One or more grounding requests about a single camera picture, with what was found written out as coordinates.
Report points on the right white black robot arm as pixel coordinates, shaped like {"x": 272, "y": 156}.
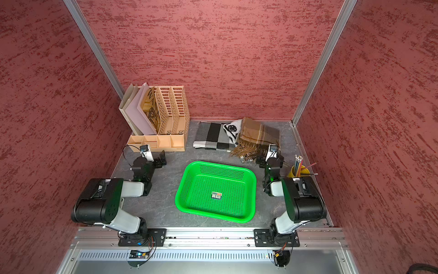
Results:
{"x": 303, "y": 203}

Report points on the small label sticker in basket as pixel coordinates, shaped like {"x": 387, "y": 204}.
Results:
{"x": 216, "y": 195}

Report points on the lilac folder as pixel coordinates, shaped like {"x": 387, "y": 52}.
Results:
{"x": 133, "y": 112}

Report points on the aluminium front rail frame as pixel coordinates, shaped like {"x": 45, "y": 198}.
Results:
{"x": 209, "y": 250}

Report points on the green plastic basket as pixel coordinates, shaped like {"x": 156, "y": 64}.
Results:
{"x": 218, "y": 191}

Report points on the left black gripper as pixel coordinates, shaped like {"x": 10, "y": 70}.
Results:
{"x": 158, "y": 162}

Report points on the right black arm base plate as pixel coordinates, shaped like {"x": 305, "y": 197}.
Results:
{"x": 268, "y": 238}

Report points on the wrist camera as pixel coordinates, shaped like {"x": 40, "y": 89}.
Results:
{"x": 272, "y": 152}
{"x": 145, "y": 150}

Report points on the beige wooden file organizer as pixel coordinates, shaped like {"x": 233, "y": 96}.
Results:
{"x": 175, "y": 118}

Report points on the brown patterned book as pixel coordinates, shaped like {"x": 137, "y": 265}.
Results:
{"x": 150, "y": 108}

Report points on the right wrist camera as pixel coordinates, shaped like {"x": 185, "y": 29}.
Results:
{"x": 272, "y": 152}

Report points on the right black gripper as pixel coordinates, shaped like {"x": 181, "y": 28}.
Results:
{"x": 262, "y": 161}

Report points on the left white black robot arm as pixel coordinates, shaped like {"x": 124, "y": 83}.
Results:
{"x": 101, "y": 202}

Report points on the grey black checked scarf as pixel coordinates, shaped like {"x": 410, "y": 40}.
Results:
{"x": 212, "y": 136}

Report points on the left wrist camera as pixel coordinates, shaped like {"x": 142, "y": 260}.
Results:
{"x": 145, "y": 150}

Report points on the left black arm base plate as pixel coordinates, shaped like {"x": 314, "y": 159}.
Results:
{"x": 153, "y": 237}

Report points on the brown plaid fringed scarf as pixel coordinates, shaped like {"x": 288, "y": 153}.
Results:
{"x": 254, "y": 140}

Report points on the yellow pencil cup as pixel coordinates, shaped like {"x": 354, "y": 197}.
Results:
{"x": 298, "y": 172}

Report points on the black white smiley scarf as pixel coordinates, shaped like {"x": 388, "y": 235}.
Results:
{"x": 233, "y": 130}

